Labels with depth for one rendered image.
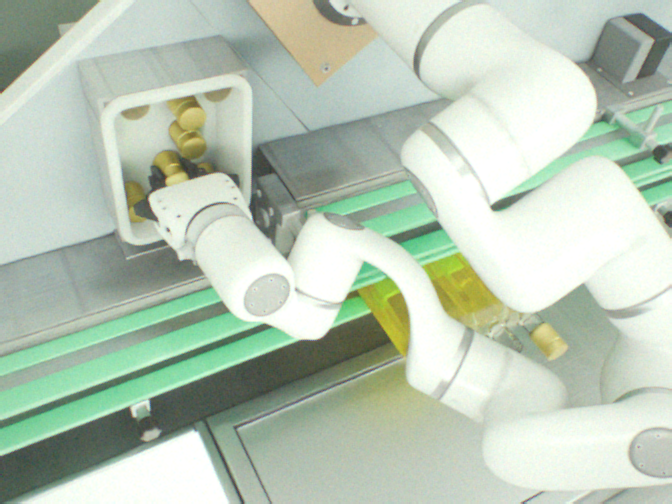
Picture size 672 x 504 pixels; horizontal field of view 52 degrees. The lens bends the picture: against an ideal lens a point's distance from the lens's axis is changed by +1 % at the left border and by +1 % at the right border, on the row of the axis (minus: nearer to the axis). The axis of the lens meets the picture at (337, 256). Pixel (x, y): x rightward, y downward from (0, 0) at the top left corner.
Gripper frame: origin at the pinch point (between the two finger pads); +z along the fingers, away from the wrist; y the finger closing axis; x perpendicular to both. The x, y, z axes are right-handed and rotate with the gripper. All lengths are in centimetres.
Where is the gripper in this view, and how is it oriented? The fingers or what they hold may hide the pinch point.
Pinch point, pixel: (174, 177)
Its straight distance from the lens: 91.4
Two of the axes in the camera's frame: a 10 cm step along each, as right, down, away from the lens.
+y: 8.7, -3.2, 3.6
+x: -0.5, -8.1, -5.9
